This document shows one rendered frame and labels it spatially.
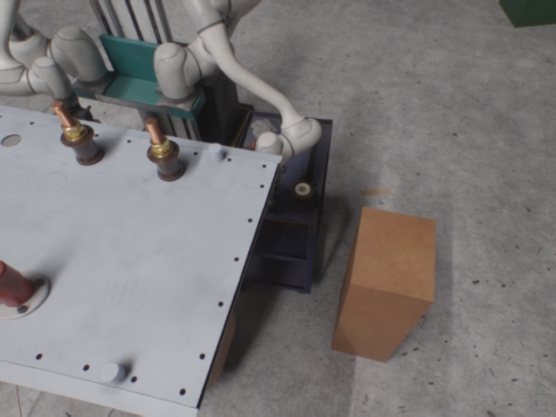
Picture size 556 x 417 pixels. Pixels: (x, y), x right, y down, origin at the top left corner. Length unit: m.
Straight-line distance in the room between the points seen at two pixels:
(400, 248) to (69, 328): 1.15
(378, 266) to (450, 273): 1.20
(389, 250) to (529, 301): 1.38
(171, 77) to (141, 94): 0.30
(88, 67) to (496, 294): 2.57
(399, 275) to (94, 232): 1.05
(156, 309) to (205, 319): 0.13
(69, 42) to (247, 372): 1.86
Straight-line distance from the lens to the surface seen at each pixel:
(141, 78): 2.32
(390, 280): 1.56
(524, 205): 3.22
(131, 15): 2.22
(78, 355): 1.09
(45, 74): 1.97
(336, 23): 4.51
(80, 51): 2.22
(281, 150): 1.46
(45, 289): 1.18
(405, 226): 1.69
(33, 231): 1.31
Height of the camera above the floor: 2.30
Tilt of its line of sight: 56 degrees down
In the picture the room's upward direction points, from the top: 1 degrees counter-clockwise
